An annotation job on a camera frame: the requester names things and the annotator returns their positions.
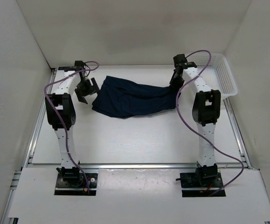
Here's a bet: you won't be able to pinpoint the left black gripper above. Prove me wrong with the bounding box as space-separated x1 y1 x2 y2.
75 77 100 104

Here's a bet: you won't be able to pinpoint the navy blue shorts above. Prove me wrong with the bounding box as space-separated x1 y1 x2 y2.
92 76 178 119

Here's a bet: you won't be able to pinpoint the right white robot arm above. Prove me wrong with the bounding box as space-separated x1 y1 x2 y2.
170 62 221 187

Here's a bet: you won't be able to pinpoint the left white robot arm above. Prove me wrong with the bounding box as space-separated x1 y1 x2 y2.
43 61 99 188

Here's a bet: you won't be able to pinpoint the blue label sticker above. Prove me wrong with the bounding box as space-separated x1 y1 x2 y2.
57 66 75 72

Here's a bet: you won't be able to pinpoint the white plastic basket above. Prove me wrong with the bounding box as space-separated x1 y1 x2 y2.
188 52 238 101

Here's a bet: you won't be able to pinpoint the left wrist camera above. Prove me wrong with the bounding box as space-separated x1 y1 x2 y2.
74 60 86 71

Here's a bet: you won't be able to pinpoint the aluminium left rail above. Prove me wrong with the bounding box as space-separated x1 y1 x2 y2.
0 68 57 224

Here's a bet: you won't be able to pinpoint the aluminium rail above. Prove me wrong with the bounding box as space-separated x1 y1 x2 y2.
0 68 57 224
27 163 241 169
223 98 252 169

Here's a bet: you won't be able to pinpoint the aluminium right rail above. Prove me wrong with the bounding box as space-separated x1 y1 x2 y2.
223 98 252 169

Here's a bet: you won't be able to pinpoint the aluminium front rail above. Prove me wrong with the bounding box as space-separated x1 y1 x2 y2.
27 163 241 169

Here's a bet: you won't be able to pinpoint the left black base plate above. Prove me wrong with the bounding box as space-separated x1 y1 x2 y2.
54 168 98 196

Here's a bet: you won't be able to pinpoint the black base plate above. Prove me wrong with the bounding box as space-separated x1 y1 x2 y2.
175 172 226 198
54 168 98 196

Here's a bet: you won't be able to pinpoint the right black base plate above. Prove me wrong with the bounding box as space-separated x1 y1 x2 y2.
175 172 226 198

